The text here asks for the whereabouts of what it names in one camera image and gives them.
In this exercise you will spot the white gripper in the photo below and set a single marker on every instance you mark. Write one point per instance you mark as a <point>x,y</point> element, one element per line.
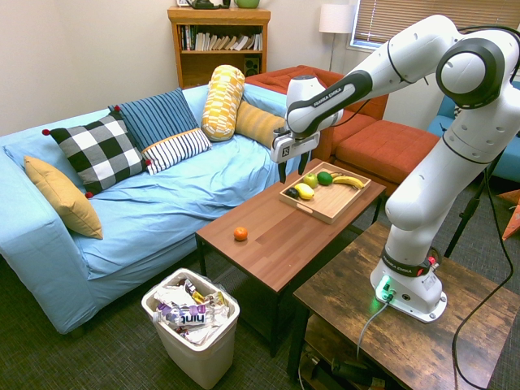
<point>289,147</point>

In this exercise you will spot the orange tangerine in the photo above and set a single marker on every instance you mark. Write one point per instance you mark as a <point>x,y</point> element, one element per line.
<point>240,234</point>

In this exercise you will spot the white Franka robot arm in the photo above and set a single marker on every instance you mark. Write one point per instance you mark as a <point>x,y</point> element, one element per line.
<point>418,195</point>

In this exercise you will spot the light wooden tray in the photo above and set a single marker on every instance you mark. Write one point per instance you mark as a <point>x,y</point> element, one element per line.
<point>331,203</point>

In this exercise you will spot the green apple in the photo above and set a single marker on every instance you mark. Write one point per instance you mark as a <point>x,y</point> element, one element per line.
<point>310,180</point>

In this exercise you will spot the dark avocado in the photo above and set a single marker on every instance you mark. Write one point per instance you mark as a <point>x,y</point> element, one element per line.
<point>291,193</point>

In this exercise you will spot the yellow mango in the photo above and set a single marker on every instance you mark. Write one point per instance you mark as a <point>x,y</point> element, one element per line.
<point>304,191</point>

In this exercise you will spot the green lime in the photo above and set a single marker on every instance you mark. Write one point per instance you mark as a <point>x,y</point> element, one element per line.
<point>324,178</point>

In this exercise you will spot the mustard striped pillow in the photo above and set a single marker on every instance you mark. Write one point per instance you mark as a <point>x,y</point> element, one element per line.
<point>258,124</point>

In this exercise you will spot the yellow banana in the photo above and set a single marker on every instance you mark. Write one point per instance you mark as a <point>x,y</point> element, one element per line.
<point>349,180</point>

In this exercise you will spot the reddish wooden coffee table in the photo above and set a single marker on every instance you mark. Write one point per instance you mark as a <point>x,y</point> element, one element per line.
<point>276,239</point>

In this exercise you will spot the yellow patterned bolster pillow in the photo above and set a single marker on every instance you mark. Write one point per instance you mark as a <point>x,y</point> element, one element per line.
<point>222,101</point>

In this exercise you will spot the small black speaker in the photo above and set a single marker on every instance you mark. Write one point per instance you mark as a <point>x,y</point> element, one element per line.
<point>252,66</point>

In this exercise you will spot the white navy striped pillow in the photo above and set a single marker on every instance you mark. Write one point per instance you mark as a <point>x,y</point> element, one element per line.
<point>176,149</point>

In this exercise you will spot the light blue sofa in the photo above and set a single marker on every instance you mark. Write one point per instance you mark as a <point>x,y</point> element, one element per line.
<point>162,203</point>

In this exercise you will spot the blue striped pillow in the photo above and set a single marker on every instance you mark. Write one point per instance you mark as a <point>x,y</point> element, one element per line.
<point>156,115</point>

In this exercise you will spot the row of books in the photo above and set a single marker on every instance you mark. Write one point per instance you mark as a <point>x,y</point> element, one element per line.
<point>219,41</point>

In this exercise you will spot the white floor lamp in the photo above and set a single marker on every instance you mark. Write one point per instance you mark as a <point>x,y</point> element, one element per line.
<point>336,18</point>

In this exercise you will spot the wooden bookshelf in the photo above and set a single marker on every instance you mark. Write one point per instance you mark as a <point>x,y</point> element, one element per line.
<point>219,16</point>

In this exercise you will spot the green pot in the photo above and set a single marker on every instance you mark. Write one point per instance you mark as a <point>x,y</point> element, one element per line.
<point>246,3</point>

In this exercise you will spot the wooden window blinds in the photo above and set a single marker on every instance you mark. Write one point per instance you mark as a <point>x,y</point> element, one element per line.
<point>390,20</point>

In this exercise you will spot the crumpled hint bottle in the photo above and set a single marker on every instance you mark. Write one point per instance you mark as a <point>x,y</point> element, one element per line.
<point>185,317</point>

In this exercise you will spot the black white checked pillow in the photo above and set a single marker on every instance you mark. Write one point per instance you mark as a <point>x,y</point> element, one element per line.
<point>99,150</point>

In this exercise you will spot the rustic dark wood side table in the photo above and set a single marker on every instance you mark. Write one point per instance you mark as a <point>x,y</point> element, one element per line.
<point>406,337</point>

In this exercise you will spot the black device under table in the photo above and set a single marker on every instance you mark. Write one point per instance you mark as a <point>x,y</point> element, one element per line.
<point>351,369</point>

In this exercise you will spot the white plastic trash bin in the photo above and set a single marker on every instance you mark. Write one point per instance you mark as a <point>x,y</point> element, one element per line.
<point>203,361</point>

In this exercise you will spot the blue armchair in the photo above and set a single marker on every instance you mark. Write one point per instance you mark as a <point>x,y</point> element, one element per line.
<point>505,162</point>

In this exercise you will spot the orange paper object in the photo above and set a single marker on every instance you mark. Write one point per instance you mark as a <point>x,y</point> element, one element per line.
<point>512,219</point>

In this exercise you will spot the plain mustard yellow pillow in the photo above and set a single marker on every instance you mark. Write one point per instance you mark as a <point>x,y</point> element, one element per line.
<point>65,199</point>

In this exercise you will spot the black camera tripod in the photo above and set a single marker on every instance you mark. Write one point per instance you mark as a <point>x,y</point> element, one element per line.
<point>467,215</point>

